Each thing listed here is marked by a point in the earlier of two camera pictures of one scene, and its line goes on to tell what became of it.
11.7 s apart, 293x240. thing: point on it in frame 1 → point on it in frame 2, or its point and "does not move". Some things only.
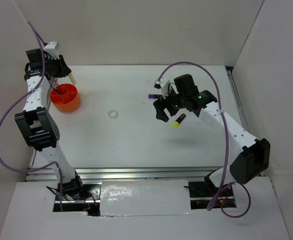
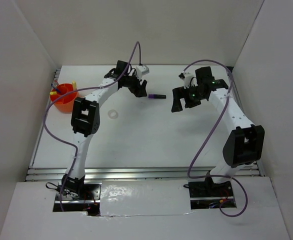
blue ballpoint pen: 55,88 does not move
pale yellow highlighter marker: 72,78 → 74,86
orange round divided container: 66,97 does not move
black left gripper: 64,70 → 139,91
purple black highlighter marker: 154,96 does not move
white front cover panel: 144,197 does not move
